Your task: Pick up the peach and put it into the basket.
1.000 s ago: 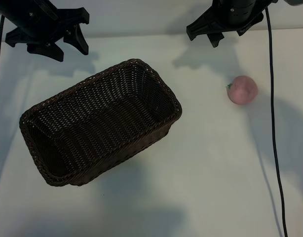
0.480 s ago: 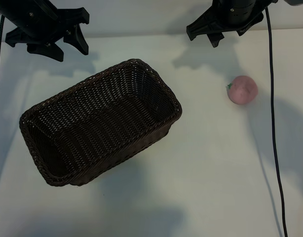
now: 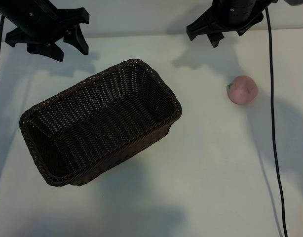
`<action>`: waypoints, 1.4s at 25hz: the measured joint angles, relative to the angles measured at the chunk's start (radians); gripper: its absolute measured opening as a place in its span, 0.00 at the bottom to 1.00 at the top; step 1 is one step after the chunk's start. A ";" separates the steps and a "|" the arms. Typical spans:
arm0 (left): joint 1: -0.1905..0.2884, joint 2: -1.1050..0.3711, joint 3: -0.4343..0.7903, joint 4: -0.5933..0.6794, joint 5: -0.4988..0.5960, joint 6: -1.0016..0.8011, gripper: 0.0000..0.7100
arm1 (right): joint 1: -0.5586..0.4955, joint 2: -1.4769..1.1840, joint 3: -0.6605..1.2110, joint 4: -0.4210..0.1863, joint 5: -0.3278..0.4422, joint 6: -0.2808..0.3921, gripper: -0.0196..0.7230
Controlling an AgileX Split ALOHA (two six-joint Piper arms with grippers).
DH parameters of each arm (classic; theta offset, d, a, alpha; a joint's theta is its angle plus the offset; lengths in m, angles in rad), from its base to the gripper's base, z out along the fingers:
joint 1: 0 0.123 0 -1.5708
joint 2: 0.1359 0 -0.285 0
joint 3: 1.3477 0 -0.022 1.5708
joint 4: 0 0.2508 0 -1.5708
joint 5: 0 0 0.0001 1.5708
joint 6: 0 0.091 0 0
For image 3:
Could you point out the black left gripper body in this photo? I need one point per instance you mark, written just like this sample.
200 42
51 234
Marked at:
35 22

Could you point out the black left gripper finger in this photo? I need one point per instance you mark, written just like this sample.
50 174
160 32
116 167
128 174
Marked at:
78 39
48 51

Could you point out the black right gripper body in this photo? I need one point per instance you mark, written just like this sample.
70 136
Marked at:
230 14

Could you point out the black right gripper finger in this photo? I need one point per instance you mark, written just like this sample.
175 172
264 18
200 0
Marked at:
220 35
214 40

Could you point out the pink peach with green leaf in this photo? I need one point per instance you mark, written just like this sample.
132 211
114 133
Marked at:
242 90

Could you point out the dark brown wicker basket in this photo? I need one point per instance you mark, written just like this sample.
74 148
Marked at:
99 118

